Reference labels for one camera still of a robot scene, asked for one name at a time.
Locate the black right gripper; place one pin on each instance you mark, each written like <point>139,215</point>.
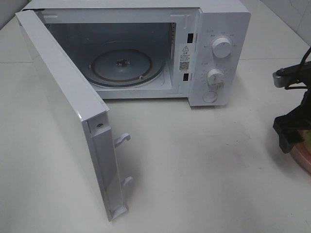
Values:
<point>287,126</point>

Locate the pink round plate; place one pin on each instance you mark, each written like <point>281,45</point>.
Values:
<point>302,156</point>

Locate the round white door button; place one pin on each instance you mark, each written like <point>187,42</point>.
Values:
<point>209,97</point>

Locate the white microwave door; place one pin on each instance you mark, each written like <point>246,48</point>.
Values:
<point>80,113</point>

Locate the white bread sandwich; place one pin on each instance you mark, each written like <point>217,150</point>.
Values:
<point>306,134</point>

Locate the lower white timer knob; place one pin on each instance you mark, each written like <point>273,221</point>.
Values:
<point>215,76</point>

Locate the upper white power knob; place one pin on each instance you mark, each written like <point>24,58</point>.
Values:
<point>222,46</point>

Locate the white microwave oven body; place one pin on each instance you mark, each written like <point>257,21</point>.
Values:
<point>87,28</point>

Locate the white warning label sticker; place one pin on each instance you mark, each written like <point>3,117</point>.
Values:
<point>185,57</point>

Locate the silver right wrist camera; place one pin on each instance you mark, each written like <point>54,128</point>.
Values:
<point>280,79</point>

